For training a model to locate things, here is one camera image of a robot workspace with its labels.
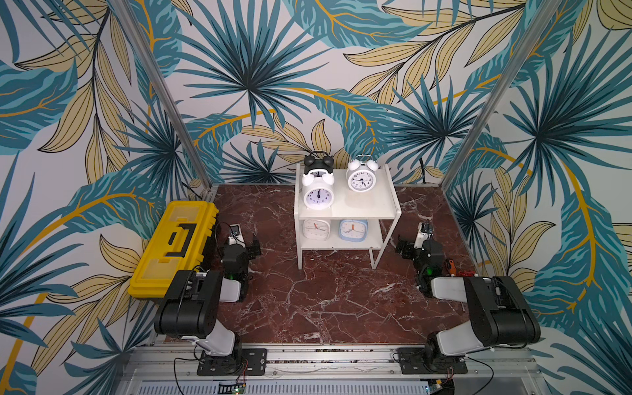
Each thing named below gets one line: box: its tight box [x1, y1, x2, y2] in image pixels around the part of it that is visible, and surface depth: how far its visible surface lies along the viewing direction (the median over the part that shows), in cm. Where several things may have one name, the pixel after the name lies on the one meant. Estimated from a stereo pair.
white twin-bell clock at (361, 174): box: [345, 153, 380, 194], surface depth 70 cm
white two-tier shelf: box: [293, 162, 402, 270], surface depth 78 cm
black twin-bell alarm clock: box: [303, 150, 335, 175], surface depth 70 cm
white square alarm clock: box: [302, 218, 331, 242], surface depth 81 cm
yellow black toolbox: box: [128, 200, 219, 298], surface depth 82 cm
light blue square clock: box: [338, 219, 369, 243], surface depth 81 cm
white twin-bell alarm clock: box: [302, 168, 335, 210], surface depth 65 cm
